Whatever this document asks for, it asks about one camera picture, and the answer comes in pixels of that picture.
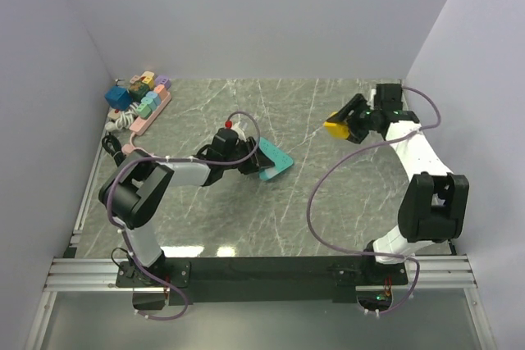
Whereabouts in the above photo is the black mounting base bar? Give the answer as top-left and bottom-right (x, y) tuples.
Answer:
(116, 256), (409, 311)

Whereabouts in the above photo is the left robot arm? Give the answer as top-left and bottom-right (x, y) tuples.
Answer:
(99, 128), (276, 286)

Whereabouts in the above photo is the yellow cube socket adapter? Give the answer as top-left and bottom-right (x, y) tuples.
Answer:
(323, 120), (351, 140)

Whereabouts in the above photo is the purple power strip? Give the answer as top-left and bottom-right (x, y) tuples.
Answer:
(154, 75), (171, 89)

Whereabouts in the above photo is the aluminium rail frame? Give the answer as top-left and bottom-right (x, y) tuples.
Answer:
(44, 136), (477, 349)

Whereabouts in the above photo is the light blue plug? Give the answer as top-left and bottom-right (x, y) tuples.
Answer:
(141, 91), (162, 109)

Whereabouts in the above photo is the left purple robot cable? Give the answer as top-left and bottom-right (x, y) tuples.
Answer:
(106, 111), (263, 322)

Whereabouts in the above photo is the yellow white plug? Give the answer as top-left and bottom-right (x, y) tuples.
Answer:
(139, 71), (156, 89)

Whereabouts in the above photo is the black coiled cable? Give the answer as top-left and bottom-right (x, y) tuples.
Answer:
(101, 133), (126, 166)

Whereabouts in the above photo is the white coiled cable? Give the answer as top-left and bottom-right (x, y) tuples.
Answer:
(104, 104), (140, 133)

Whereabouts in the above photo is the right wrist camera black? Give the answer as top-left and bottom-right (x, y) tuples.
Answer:
(373, 83), (403, 115)

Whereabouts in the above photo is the mint green plug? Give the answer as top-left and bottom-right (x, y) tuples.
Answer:
(136, 102), (153, 120)

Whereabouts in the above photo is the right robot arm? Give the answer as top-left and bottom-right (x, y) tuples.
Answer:
(324, 92), (469, 284)

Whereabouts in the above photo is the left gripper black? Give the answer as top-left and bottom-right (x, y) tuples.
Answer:
(222, 137), (273, 175)

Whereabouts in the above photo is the salmon pink plug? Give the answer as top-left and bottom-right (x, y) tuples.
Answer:
(153, 84), (168, 100)

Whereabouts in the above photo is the white plug adapter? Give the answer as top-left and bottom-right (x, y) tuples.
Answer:
(367, 89), (378, 109)

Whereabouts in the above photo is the pink power strip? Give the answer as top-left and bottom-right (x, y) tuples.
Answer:
(122, 90), (171, 155)

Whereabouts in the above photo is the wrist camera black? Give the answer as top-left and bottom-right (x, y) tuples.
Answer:
(373, 83), (403, 115)
(211, 128), (240, 157)

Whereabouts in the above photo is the teal power strip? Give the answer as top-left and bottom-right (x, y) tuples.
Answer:
(258, 138), (294, 181)

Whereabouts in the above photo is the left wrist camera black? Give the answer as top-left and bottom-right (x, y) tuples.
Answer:
(211, 128), (240, 157)

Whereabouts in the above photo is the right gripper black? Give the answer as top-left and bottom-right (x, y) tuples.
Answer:
(328, 93), (381, 145)

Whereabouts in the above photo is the blue cube socket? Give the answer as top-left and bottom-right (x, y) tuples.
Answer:
(104, 85), (133, 111)

